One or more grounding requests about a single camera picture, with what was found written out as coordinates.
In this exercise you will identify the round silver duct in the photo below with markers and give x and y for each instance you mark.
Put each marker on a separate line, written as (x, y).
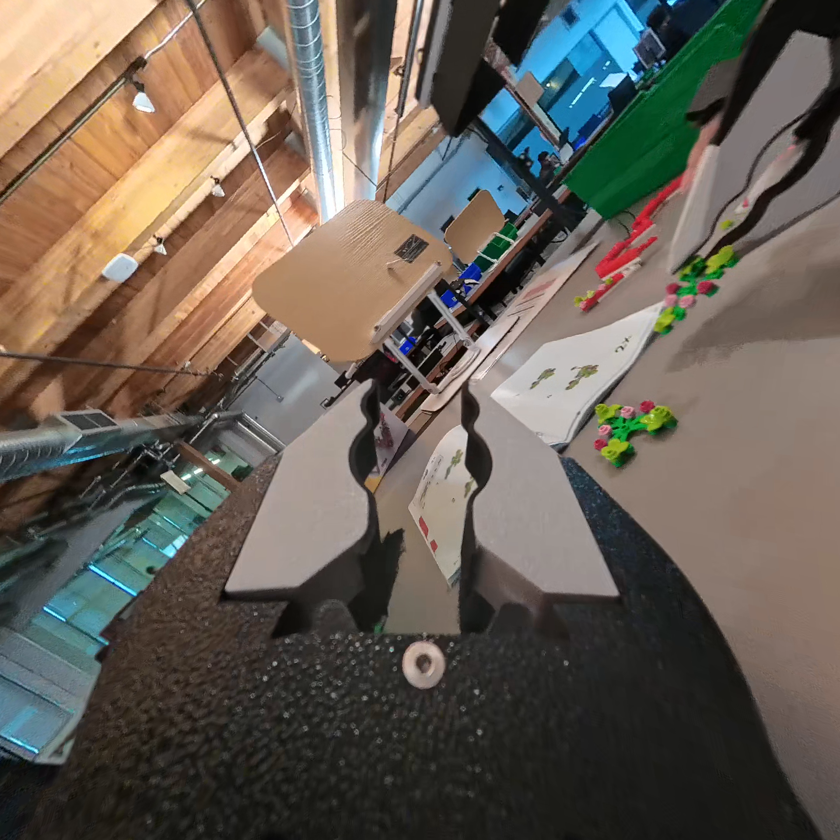
(313, 98)

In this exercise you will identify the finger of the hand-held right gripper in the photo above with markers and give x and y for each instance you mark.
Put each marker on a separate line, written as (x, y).
(695, 210)
(768, 187)

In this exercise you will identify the large green plastic bin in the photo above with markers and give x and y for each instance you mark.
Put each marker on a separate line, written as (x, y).
(643, 124)

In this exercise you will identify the lime lego flower cluster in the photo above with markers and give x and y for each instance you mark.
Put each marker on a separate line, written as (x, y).
(695, 279)

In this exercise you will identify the open instruction booklet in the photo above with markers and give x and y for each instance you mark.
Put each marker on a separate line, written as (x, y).
(577, 367)

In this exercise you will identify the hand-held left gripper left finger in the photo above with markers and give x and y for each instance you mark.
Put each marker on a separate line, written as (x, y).
(308, 518)

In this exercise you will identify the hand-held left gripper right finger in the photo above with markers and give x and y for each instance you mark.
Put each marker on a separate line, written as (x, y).
(535, 525)

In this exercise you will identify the yellow lego box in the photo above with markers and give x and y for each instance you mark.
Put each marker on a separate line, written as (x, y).
(388, 439)

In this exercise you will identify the small blue storage bin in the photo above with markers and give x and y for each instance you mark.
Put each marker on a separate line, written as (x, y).
(467, 272)

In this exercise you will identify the black flat panel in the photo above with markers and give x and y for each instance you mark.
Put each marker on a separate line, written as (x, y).
(472, 59)

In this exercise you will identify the red white lego assembly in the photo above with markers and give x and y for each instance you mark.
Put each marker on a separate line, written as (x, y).
(627, 253)

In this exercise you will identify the small lime pink lego assembly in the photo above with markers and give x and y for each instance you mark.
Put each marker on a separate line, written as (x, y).
(589, 300)

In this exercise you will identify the green lego flower assembly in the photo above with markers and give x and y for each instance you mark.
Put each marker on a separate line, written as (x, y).
(630, 426)

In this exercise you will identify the wooden chair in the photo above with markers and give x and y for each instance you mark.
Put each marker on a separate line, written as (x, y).
(354, 282)
(476, 220)

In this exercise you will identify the small green storage bin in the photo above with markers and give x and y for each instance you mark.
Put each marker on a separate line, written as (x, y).
(497, 248)

